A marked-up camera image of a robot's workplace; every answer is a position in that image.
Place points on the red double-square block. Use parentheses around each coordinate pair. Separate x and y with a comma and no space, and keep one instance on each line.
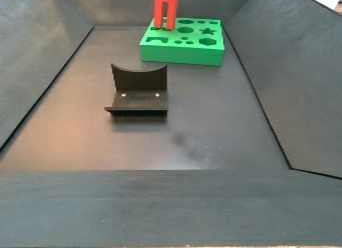
(165,13)

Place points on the green foam shape board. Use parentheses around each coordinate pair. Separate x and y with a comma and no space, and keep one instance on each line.
(194,43)

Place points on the black curved holder stand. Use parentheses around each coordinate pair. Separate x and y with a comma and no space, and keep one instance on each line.
(141,91)

